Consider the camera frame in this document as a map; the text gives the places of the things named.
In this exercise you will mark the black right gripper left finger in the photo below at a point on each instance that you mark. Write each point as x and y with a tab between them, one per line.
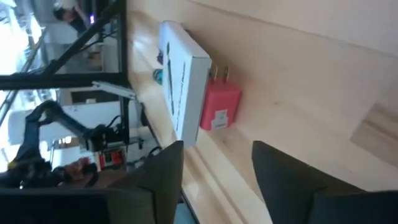
155	186

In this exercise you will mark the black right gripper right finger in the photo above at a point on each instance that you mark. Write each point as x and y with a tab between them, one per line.
289	186

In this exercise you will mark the pink usb wall charger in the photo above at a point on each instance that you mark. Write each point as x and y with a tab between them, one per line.
217	99

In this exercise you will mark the red and white control box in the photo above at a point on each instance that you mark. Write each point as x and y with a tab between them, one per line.
116	158

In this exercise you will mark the person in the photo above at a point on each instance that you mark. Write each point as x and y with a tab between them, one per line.
79	168
66	15

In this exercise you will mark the white cardboard product box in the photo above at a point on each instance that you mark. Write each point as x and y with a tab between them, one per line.
183	87

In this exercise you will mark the silver metal bracket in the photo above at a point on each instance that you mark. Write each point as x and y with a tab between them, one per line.
115	89

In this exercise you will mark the black aluminium rig frame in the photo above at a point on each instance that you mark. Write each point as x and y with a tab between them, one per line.
62	81

